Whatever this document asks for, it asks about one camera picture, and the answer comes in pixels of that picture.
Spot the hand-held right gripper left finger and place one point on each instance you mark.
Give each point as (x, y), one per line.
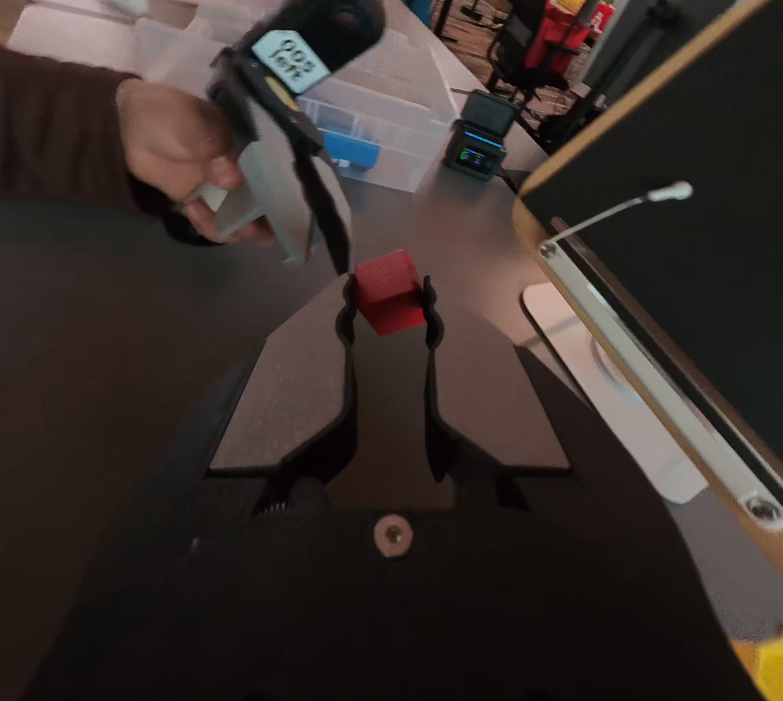
(293, 401)

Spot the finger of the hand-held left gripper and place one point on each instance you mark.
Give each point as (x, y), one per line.
(275, 187)
(330, 211)

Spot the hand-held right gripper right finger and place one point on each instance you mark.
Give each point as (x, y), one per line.
(489, 407)

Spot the red cube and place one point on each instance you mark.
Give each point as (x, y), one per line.
(391, 297)

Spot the person's left forearm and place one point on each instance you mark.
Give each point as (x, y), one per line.
(55, 125)

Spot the person's left hand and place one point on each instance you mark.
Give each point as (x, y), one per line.
(171, 132)

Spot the blue box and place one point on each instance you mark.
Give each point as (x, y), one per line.
(352, 149)

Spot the clear plastic bin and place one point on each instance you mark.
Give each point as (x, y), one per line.
(404, 125)

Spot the small black screen device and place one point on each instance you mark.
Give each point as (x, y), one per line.
(480, 150)

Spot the black office chair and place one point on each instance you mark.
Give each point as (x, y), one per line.
(526, 28)

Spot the red bag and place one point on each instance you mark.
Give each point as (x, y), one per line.
(550, 46)

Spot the black pegboard stand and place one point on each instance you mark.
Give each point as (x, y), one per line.
(673, 193)

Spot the yellow plastic bin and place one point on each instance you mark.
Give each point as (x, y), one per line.
(761, 670)

